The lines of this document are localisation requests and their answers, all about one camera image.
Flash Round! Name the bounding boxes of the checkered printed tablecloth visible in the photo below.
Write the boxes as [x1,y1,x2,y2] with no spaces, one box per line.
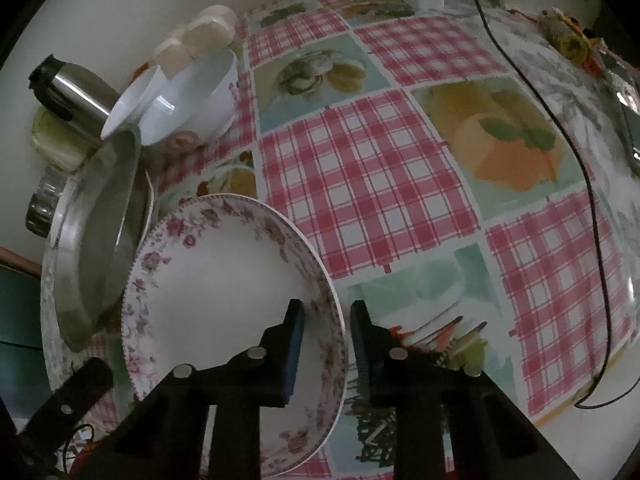
[42,0,640,480]

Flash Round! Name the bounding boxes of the small white bowl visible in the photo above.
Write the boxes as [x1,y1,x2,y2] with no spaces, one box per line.
[100,66,176,141]

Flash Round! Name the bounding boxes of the round metal plate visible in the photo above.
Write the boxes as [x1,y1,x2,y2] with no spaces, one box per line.
[54,127,144,353]

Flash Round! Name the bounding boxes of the large white bowl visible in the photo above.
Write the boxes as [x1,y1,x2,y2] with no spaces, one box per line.
[140,49,240,147]

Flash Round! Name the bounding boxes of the napa cabbage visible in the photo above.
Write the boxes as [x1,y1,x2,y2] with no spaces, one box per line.
[31,107,93,171]

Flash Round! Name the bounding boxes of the floral rimmed white plate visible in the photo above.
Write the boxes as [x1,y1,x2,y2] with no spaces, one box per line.
[121,193,348,478]

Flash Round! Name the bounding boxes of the yellow orange bundle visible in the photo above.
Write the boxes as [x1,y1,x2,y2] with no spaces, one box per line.
[537,7,601,65]

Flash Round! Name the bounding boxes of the clear plastic egg pack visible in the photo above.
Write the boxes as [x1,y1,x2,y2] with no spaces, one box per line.
[152,5,237,77]

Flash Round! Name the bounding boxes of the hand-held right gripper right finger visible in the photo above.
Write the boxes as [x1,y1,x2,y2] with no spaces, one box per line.
[349,300,576,480]

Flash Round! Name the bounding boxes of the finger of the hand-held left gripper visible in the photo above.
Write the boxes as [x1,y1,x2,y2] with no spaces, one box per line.
[20,357,115,456]

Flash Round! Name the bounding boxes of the stainless steel kettle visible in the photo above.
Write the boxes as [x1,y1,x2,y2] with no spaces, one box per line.
[28,55,121,133]

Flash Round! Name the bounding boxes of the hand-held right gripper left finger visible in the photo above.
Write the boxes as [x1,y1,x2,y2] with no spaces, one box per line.
[70,299,307,480]

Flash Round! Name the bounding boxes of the black cable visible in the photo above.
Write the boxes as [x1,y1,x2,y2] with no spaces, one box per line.
[447,0,612,408]

